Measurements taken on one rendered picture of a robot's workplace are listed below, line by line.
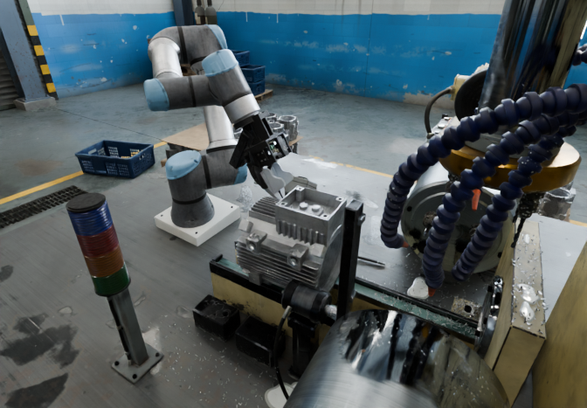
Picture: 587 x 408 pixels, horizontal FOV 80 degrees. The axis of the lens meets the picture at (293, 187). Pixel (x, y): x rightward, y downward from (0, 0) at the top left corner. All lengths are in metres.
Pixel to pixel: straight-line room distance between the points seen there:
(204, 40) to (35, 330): 0.93
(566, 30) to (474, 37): 5.58
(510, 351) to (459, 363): 0.13
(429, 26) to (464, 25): 0.49
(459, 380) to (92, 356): 0.78
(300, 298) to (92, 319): 0.60
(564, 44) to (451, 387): 0.40
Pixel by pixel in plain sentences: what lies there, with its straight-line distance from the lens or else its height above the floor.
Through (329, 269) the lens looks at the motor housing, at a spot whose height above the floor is 0.95.
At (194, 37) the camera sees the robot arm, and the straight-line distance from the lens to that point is 1.24.
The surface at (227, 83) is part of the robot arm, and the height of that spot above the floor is 1.36.
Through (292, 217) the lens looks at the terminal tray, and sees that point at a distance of 0.71.
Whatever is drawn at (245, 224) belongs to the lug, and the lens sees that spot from 0.76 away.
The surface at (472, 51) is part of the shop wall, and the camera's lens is 6.12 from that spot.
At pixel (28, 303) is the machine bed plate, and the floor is 0.80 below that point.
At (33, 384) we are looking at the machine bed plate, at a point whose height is 0.80.
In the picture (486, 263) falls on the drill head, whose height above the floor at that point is 0.98.
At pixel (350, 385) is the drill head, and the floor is 1.16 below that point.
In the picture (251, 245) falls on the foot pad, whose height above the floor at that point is 1.06.
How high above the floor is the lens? 1.51
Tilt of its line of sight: 28 degrees down
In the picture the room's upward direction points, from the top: straight up
